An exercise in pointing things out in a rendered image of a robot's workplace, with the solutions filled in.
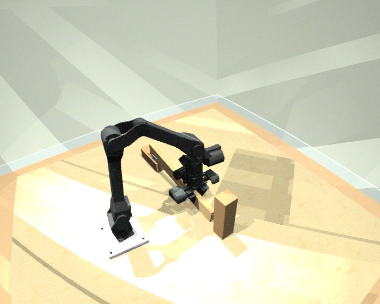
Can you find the long wooden rail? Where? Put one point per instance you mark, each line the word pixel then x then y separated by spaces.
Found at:
pixel 200 203

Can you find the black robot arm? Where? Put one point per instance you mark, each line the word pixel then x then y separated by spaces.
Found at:
pixel 116 137

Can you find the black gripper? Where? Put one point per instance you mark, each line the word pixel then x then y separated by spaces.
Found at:
pixel 193 182

